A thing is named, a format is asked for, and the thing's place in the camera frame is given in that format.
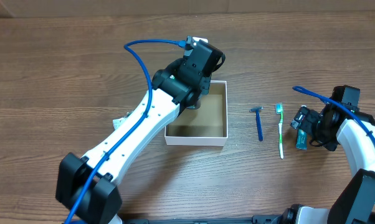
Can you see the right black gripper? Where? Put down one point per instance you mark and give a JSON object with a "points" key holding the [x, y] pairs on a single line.
{"points": [[304, 121]]}

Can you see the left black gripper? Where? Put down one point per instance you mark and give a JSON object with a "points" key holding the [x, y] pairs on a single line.
{"points": [[195, 104]]}

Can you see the Colgate toothpaste tube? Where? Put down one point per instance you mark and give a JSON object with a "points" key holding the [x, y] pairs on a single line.
{"points": [[301, 142]]}

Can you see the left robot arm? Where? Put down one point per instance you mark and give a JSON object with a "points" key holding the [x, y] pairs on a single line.
{"points": [[88, 186]]}

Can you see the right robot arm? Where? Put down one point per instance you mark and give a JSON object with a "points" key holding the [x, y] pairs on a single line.
{"points": [[355, 132]]}

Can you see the green white toothbrush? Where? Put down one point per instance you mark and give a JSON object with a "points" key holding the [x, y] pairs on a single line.
{"points": [[279, 110]]}

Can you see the open cardboard box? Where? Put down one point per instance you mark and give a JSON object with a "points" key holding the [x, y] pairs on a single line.
{"points": [[205, 126]]}

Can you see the blue disposable razor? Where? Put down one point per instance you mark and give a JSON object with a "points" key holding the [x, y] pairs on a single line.
{"points": [[257, 110]]}

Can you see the green white packet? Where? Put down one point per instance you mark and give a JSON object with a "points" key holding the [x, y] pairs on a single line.
{"points": [[119, 121]]}

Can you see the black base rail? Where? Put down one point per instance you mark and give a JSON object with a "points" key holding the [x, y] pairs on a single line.
{"points": [[256, 219]]}

